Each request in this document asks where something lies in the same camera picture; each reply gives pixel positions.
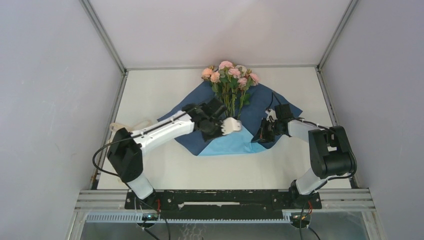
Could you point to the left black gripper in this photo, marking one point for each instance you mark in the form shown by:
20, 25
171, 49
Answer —
206, 138

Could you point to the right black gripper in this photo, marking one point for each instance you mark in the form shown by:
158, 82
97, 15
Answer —
262, 135

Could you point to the fake pink flower bouquet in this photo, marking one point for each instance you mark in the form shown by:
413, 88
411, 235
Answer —
230, 82

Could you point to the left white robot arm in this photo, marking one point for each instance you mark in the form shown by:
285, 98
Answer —
128, 148

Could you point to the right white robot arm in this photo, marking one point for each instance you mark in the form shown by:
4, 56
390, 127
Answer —
330, 153

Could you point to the right base circuit board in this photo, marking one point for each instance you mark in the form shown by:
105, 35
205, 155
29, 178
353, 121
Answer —
298, 217

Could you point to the base circuit board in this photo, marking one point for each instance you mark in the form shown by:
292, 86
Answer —
298, 217
149, 217

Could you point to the left base circuit board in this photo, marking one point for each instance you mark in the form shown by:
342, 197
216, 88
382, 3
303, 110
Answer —
149, 217

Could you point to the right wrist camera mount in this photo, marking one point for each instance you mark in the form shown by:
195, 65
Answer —
271, 115

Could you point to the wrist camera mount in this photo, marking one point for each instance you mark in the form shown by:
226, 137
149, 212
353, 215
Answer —
271, 115
230, 125

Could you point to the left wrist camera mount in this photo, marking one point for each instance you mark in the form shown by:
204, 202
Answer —
230, 125

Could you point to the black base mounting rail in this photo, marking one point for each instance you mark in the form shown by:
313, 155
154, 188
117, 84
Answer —
225, 204

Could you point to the white slotted cable duct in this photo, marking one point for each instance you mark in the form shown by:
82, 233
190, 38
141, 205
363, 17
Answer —
115, 217

